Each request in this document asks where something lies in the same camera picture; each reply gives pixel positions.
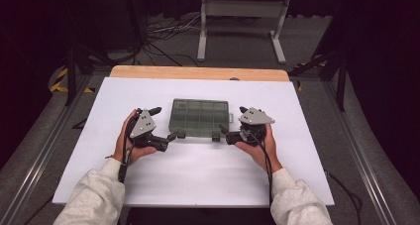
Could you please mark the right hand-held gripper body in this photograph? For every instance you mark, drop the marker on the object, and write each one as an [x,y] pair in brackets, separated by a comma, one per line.
[254,117]

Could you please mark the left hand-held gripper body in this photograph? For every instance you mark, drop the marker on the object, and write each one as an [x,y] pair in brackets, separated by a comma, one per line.
[142,126]

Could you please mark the grey transparent compartment box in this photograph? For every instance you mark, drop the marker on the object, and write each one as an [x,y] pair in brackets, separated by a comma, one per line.
[199,117]

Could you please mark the person's left hand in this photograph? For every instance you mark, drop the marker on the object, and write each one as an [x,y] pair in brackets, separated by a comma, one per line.
[120,149]

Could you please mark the person's right hand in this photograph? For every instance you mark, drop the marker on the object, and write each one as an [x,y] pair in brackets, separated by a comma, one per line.
[261,154]

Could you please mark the white table cover board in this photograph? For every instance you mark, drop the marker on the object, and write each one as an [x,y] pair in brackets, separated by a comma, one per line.
[198,178]

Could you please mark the person's dark clothing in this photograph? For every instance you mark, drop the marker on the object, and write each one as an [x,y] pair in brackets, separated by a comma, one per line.
[198,216]

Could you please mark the black metal stand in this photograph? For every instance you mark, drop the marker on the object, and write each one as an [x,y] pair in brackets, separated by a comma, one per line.
[71,76]
[341,83]

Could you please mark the white metal stand frame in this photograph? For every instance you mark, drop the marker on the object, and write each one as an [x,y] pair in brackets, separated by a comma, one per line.
[244,8]

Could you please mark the metal floor rail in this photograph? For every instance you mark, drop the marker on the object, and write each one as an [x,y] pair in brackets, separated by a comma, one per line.
[360,155]
[39,162]

